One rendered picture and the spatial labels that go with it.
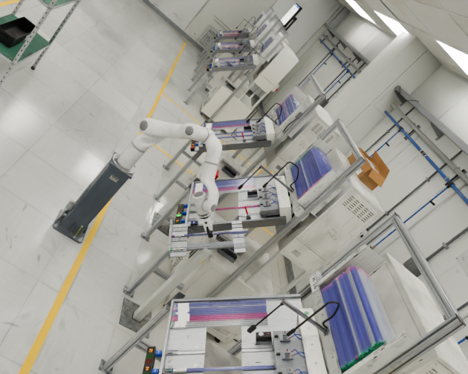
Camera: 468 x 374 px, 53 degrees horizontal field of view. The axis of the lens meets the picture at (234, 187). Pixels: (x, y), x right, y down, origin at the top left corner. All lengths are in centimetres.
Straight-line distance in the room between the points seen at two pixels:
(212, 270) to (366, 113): 370
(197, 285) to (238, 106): 471
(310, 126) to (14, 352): 310
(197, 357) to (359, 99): 469
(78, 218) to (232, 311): 154
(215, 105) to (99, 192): 465
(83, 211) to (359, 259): 204
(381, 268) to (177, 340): 110
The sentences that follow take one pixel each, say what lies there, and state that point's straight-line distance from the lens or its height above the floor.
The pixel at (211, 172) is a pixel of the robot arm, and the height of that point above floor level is 123.
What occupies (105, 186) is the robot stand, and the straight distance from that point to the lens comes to 344.
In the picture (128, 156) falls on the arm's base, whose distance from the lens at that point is 332.
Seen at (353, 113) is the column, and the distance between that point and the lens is 645.
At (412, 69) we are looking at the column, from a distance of 650.
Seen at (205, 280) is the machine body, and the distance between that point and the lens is 356.
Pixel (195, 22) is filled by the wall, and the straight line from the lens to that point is 1173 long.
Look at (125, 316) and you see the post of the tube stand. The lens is 350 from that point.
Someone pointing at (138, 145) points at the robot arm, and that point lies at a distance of 327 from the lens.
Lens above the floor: 227
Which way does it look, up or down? 20 degrees down
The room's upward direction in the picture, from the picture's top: 45 degrees clockwise
